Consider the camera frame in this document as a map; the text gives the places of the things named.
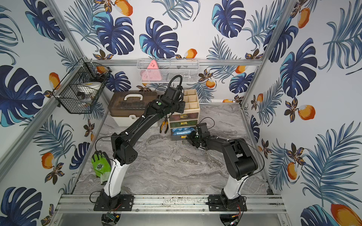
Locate pink triangle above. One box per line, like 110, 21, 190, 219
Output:
140, 60, 162, 82

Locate beige drawer organizer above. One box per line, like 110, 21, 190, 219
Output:
168, 89, 200, 129

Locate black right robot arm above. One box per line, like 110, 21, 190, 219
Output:
187, 123, 258, 211

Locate brown lidded storage box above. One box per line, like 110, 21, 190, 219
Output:
108, 91, 158, 127

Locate green work glove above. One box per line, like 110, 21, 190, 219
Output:
91, 151, 112, 185

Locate white tape roll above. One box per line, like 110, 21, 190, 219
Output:
77, 82, 101, 93

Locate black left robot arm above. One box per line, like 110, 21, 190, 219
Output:
94, 85, 185, 211

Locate yellow black pliers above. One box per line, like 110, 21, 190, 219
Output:
159, 118, 169, 134

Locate black wire basket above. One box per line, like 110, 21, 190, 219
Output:
51, 58, 112, 114

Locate clear wall tray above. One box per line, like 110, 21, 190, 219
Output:
136, 58, 199, 83

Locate clear lowest drawer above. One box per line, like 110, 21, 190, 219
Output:
171, 127, 195, 141

